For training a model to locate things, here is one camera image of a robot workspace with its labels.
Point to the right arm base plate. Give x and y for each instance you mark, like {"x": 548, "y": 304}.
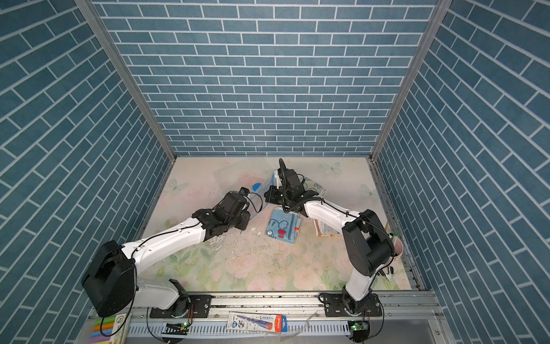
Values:
{"x": 338, "y": 305}

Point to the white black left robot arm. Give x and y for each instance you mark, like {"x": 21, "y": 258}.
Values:
{"x": 112, "y": 280}

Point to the blue cartoon towel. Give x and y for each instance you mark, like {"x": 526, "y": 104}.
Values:
{"x": 283, "y": 226}

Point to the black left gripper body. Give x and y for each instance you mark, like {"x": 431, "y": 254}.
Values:
{"x": 240, "y": 221}

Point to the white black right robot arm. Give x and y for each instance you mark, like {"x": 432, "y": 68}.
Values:
{"x": 369, "y": 247}

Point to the coloured marker pack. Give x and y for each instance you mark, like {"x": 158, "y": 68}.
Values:
{"x": 112, "y": 330}

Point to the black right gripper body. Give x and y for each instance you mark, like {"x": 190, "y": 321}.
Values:
{"x": 281, "y": 198}

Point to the clear vacuum bag blue zip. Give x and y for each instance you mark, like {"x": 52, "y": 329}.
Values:
{"x": 245, "y": 173}

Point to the aluminium mounting rail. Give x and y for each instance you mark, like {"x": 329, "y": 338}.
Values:
{"x": 400, "y": 305}

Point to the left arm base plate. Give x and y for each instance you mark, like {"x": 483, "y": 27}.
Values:
{"x": 194, "y": 306}

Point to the pink pen holder cup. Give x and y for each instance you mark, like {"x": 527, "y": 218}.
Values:
{"x": 396, "y": 245}

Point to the red blue toothbrush package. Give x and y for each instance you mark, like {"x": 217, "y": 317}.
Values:
{"x": 256, "y": 322}

